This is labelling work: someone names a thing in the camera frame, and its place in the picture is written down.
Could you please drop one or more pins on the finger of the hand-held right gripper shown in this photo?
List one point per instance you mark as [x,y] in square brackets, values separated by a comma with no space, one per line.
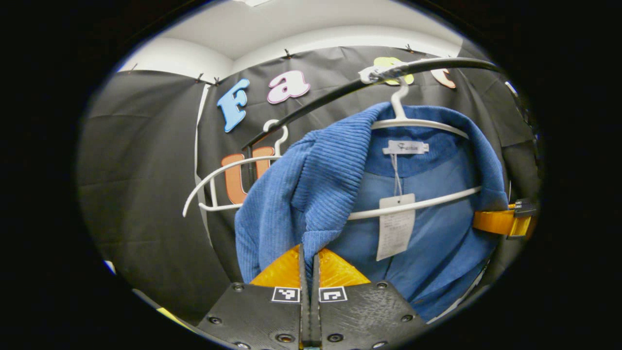
[493,221]

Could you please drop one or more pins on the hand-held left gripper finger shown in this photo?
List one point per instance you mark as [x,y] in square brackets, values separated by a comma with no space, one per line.
[304,316]
[316,316]

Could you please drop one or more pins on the white hanger with crossbar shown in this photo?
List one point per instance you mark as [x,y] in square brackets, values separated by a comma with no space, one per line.
[399,104]

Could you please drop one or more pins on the empty white hanger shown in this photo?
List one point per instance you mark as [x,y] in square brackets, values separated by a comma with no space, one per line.
[218,208]

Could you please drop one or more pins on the black clothes rack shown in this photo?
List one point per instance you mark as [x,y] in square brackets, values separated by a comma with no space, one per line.
[330,95]

